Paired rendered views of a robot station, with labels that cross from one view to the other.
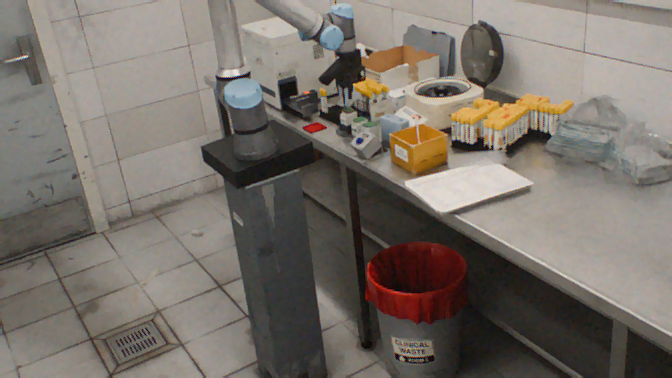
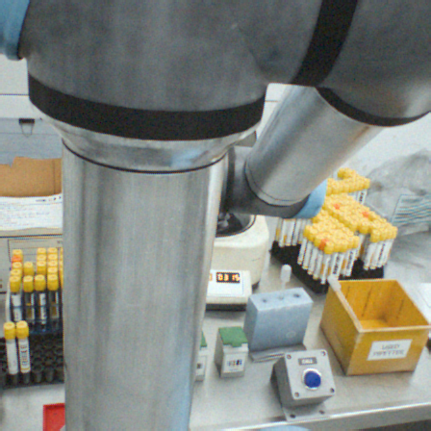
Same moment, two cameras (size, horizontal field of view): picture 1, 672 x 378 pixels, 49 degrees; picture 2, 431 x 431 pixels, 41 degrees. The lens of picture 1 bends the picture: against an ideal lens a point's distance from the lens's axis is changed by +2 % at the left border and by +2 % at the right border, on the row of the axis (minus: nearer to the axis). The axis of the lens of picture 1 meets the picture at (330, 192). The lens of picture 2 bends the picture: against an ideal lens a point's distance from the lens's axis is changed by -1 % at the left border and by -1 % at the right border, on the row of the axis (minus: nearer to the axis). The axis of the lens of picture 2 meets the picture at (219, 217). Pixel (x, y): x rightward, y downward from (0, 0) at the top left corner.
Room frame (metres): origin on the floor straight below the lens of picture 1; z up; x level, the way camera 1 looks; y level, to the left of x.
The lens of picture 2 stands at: (2.25, 0.53, 1.55)
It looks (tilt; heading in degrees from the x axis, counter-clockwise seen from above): 30 degrees down; 281
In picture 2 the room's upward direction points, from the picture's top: 7 degrees clockwise
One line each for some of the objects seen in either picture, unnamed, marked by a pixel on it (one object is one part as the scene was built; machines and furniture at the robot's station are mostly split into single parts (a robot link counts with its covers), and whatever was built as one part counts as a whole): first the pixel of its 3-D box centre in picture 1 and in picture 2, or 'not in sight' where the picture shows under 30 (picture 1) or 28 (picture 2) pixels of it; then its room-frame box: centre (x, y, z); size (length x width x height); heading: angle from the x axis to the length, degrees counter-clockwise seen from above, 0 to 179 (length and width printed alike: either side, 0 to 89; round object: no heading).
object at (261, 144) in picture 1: (253, 137); not in sight; (2.21, 0.23, 0.99); 0.15 x 0.15 x 0.10
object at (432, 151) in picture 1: (418, 148); (372, 325); (2.11, -0.30, 0.92); 0.13 x 0.13 x 0.10; 26
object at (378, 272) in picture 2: (503, 142); (346, 252); (2.16, -0.58, 0.89); 0.17 x 0.09 x 0.02; 135
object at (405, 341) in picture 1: (419, 314); not in sight; (2.19, -0.28, 0.22); 0.38 x 0.37 x 0.44; 28
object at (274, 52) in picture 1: (291, 60); not in sight; (2.92, 0.09, 1.03); 0.31 x 0.27 x 0.30; 28
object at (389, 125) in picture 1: (395, 132); (275, 321); (2.27, -0.24, 0.92); 0.10 x 0.07 x 0.10; 35
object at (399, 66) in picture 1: (393, 75); (13, 222); (2.80, -0.31, 0.95); 0.29 x 0.25 x 0.15; 118
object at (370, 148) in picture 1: (370, 143); (299, 369); (2.22, -0.15, 0.92); 0.13 x 0.07 x 0.08; 118
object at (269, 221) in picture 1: (277, 278); not in sight; (2.22, 0.22, 0.44); 0.20 x 0.20 x 0.87; 28
